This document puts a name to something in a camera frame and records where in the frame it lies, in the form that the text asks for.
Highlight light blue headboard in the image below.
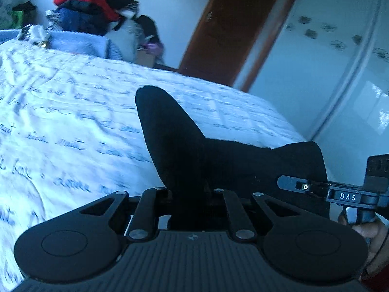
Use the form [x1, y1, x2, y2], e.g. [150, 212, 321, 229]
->
[0, 29, 123, 60]

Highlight person's right hand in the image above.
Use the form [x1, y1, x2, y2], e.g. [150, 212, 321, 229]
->
[338, 214, 389, 270]

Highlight cardboard box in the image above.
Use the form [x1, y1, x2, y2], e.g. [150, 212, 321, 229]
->
[135, 48, 159, 68]

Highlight green item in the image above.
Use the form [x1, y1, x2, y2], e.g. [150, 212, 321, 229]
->
[11, 1, 37, 28]

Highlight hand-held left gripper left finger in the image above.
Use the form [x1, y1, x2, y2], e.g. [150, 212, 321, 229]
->
[80, 187, 172, 243]

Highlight black pants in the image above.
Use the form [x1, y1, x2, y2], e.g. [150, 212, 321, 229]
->
[135, 86, 331, 233]

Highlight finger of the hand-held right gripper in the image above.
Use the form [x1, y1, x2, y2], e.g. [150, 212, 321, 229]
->
[277, 175, 330, 202]

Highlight brown wooden door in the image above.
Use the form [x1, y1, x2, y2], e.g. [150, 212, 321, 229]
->
[179, 0, 306, 87]

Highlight pile of clothes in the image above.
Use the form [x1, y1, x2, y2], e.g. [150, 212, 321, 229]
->
[45, 0, 165, 67]

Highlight white glossy wardrobe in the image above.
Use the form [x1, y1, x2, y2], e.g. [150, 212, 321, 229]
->
[233, 0, 389, 191]

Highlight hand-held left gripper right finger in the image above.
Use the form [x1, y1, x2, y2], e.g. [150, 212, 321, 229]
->
[213, 189, 305, 244]

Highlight purple item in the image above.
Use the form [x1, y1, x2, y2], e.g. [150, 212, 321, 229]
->
[143, 41, 164, 56]

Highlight white script-printed bedspread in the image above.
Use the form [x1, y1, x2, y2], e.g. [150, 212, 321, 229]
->
[0, 40, 306, 284]

